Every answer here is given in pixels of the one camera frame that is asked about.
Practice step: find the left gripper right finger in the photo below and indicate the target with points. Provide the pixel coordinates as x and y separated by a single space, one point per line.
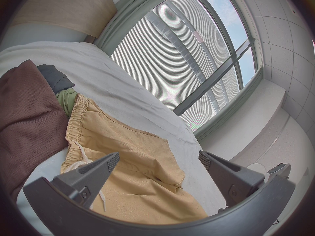
233 181

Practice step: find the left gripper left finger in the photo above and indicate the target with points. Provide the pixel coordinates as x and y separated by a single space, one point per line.
86 181

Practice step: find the tan shorts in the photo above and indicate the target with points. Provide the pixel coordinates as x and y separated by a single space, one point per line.
137 161

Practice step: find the bed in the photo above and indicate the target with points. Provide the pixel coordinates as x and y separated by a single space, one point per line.
110 65

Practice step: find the green garment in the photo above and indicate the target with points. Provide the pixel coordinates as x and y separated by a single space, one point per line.
66 102

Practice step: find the brown garment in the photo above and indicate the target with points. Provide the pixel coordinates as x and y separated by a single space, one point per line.
27 112

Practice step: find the black garment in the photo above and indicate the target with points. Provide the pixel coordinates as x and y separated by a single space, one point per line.
56 79

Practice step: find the window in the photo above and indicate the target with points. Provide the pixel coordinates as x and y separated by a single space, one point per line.
177 58

